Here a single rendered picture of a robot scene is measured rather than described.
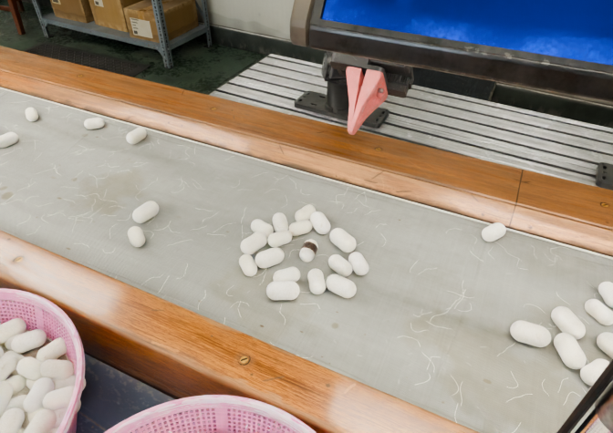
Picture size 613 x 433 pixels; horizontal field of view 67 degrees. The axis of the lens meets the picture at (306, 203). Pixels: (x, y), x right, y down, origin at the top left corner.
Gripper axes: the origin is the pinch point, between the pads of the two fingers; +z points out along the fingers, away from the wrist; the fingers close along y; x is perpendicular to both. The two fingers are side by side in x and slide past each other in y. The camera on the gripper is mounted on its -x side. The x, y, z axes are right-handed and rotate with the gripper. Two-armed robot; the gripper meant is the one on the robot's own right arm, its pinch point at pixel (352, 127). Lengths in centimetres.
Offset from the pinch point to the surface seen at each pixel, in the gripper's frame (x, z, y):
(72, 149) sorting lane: 3.8, 13.4, -44.9
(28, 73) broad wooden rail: 11, 1, -71
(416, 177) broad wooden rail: 10.2, 1.8, 8.4
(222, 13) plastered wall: 182, -111, -158
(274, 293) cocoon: -6.5, 22.5, -0.5
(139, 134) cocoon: 6.8, 7.4, -36.3
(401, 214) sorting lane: 8.2, 7.9, 8.3
